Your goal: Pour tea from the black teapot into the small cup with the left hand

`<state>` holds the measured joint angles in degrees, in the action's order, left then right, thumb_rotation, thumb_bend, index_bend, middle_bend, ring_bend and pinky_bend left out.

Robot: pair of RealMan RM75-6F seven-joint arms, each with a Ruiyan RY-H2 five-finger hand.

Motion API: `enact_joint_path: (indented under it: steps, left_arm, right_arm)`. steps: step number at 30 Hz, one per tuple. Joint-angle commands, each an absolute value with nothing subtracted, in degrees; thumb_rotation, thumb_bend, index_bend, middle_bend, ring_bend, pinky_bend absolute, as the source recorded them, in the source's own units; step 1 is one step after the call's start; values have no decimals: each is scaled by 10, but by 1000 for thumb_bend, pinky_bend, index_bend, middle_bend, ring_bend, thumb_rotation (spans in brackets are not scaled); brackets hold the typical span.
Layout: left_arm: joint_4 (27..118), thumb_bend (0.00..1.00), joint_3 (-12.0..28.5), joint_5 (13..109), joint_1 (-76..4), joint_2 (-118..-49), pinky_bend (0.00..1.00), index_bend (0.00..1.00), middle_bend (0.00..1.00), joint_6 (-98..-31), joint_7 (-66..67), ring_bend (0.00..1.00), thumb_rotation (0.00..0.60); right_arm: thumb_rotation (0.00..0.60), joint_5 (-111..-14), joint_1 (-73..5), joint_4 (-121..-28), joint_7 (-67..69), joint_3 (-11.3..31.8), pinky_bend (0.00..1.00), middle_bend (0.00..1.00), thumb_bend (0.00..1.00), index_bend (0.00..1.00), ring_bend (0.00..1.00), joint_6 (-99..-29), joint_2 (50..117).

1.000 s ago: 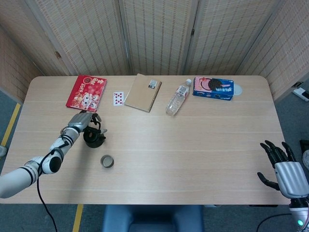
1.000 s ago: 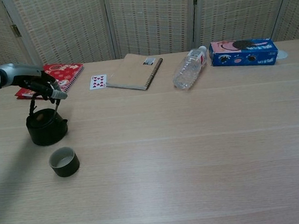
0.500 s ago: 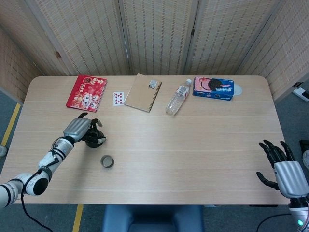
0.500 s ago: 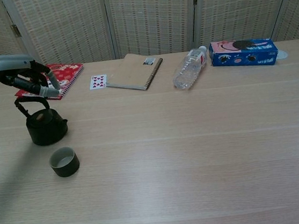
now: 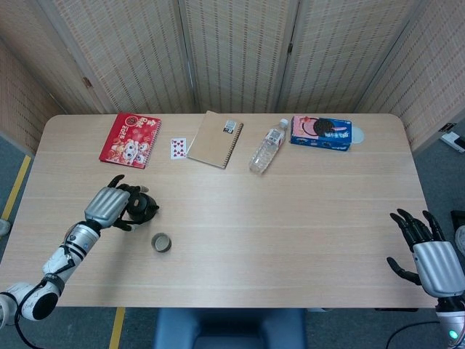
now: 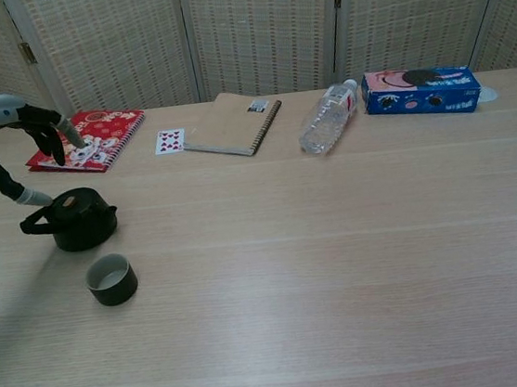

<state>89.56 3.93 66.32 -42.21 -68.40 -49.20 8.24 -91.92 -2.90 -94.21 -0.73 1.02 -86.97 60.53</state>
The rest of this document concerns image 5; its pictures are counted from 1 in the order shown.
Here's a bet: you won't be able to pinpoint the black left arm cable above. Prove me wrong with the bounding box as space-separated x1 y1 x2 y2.
13 307 39 349

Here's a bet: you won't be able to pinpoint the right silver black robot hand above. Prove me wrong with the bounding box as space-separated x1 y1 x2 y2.
386 207 465 299

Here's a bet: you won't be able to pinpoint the hearts playing card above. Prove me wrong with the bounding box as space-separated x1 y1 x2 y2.
169 137 188 161

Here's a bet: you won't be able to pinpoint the white floor device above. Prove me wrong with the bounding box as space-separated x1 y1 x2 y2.
440 132 465 153

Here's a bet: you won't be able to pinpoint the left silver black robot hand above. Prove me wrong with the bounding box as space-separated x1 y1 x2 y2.
84 174 150 232

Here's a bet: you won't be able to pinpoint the black teapot with handle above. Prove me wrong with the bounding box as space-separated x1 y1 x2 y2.
121 185 161 223

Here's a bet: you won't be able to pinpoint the round translucent disc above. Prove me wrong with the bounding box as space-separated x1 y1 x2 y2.
350 123 365 145

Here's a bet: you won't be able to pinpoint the woven bamboo folding screen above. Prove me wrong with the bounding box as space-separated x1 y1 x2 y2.
0 0 465 156

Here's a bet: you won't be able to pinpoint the clear plastic water bottle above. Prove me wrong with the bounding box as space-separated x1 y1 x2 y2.
248 118 290 175

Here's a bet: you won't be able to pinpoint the red spiral calendar notebook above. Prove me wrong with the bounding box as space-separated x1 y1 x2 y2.
98 112 163 170

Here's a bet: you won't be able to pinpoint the black floor cable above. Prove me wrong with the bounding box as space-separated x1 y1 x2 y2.
385 321 442 348

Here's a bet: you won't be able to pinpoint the small dark tea cup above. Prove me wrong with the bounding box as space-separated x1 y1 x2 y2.
150 233 173 254

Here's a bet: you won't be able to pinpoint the brown kraft spiral notebook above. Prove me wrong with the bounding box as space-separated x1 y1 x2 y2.
186 110 245 170

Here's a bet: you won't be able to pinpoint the blue cookie box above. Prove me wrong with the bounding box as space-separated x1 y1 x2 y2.
289 115 352 153

